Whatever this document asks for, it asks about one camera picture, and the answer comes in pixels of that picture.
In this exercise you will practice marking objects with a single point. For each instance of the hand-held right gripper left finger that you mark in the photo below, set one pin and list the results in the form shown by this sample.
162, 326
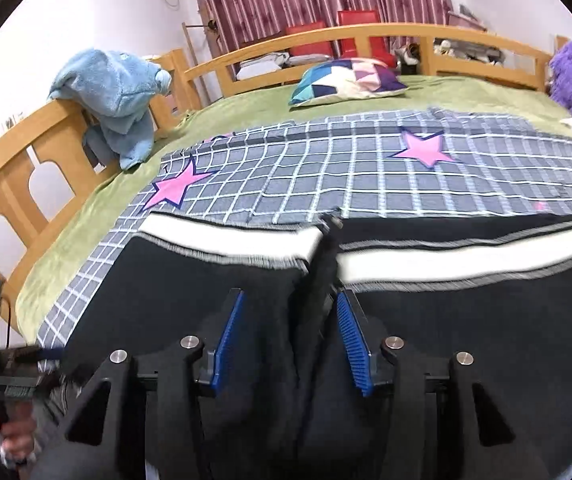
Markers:
226, 340

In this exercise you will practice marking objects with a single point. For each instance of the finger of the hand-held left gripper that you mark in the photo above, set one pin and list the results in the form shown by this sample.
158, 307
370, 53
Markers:
52, 355

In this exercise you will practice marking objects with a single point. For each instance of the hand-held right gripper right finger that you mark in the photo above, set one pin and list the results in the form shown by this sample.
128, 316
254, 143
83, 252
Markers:
353, 340

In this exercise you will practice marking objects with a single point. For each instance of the black pants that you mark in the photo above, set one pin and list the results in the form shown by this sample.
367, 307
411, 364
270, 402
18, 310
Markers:
465, 320

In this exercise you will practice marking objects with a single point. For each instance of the person's left hand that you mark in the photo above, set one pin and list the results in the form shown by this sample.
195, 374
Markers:
16, 435

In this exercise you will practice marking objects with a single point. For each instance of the green bed sheet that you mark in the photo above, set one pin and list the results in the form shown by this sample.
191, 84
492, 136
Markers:
91, 220

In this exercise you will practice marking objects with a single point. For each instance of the grey plaid star blanket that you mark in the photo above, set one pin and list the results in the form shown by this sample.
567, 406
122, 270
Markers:
341, 180

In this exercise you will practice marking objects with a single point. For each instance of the geometric patterned pillow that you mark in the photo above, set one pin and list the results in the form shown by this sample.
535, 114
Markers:
345, 82

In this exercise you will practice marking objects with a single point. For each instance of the blue plush toy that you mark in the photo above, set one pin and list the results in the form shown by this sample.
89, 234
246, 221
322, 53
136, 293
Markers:
116, 95

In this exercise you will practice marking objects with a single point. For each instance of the wooden coat rack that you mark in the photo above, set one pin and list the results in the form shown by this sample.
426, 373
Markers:
206, 45

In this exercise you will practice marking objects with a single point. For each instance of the red chair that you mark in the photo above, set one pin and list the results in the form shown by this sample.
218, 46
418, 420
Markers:
360, 17
308, 42

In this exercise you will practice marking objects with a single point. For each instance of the pile of cardboard and papers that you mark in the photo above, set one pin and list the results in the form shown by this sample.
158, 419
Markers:
470, 35

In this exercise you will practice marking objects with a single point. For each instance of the wooden bed frame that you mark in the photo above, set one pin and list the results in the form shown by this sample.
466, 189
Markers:
6, 160

